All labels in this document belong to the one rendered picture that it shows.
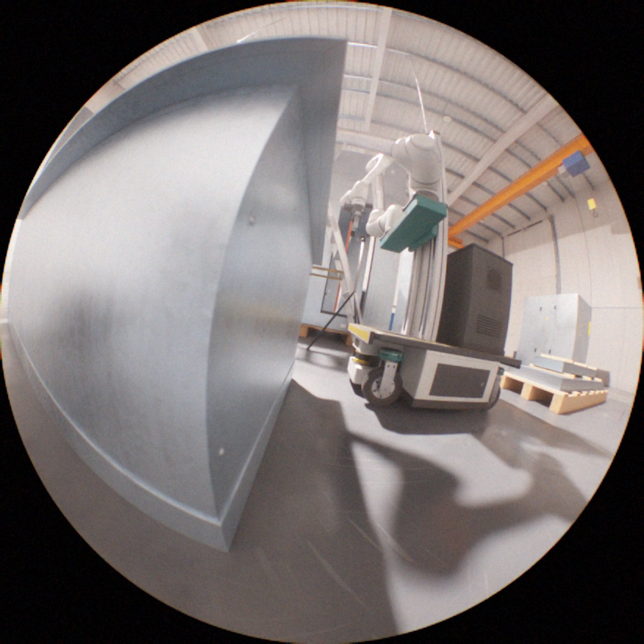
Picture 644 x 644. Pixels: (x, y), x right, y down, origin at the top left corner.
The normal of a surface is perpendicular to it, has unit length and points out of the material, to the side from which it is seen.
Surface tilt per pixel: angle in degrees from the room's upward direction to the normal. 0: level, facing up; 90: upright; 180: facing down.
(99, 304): 90
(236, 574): 0
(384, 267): 90
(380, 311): 90
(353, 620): 0
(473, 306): 90
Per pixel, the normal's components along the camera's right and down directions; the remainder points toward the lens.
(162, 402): 0.02, 0.04
